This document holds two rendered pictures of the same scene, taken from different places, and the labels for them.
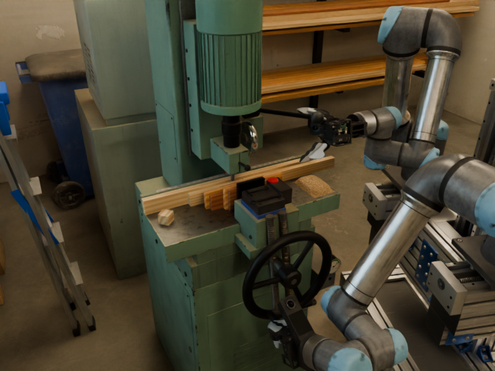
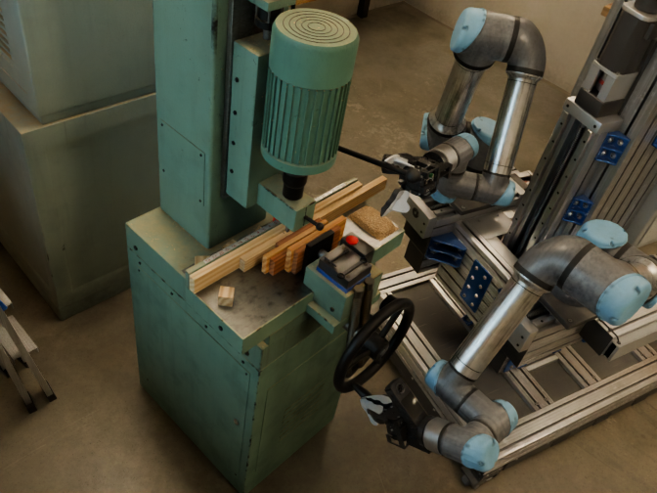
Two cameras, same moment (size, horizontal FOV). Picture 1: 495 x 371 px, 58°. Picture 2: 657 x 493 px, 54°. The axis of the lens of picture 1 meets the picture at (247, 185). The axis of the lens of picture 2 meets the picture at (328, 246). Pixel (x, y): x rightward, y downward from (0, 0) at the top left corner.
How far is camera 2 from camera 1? 0.65 m
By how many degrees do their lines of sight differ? 25
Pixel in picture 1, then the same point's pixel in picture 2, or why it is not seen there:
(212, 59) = (297, 114)
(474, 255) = not seen: hidden behind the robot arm
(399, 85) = (465, 95)
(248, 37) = (342, 87)
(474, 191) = (597, 287)
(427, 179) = (547, 265)
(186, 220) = (249, 295)
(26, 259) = not seen: outside the picture
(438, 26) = (526, 44)
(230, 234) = (303, 305)
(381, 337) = (498, 414)
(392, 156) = (466, 192)
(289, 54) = not seen: outside the picture
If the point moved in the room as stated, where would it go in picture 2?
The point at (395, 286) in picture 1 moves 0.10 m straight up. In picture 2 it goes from (421, 291) to (427, 275)
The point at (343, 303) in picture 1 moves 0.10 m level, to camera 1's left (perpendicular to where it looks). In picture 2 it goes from (455, 381) to (416, 390)
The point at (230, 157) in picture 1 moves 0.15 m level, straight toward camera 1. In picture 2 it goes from (297, 213) to (318, 257)
